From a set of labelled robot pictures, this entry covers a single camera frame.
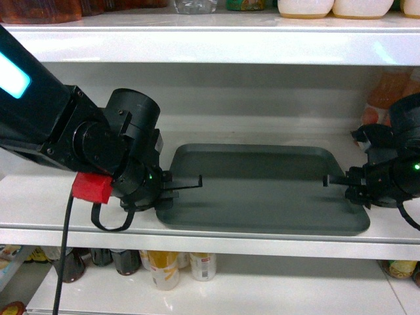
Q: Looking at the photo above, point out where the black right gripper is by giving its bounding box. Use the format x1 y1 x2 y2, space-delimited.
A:
323 163 397 209

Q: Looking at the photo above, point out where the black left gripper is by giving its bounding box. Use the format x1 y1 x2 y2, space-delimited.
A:
111 156 203 211

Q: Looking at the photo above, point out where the grey rectangular serving tray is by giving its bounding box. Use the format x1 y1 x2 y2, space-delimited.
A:
156 144 370 236

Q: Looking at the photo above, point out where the yellow white drink can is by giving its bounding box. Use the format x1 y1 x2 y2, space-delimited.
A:
148 251 180 291

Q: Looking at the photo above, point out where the white labelled drink can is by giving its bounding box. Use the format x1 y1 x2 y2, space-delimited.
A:
190 253 217 282

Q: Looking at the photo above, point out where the dark tea bottle right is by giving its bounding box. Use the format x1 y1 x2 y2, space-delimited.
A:
110 249 141 276

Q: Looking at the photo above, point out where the dark tea bottle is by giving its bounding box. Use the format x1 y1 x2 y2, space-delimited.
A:
110 249 141 276
41 246 85 283

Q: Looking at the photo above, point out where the orange juice bottle back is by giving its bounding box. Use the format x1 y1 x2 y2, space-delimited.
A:
361 72 409 127

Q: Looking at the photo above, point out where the white metal store shelf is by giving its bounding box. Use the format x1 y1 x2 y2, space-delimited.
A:
7 8 419 314

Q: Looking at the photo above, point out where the dark tea bottle left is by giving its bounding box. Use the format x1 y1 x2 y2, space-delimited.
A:
41 246 85 283

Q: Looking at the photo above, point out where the white jug right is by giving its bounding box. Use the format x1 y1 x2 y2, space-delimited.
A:
332 0 394 20

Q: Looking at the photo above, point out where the white jug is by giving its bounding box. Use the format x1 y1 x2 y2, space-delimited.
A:
332 0 394 20
278 0 335 19

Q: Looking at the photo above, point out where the white jug left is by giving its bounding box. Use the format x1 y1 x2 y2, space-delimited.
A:
278 0 335 19

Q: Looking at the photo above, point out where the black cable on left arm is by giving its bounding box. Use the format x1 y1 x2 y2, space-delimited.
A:
51 186 75 315

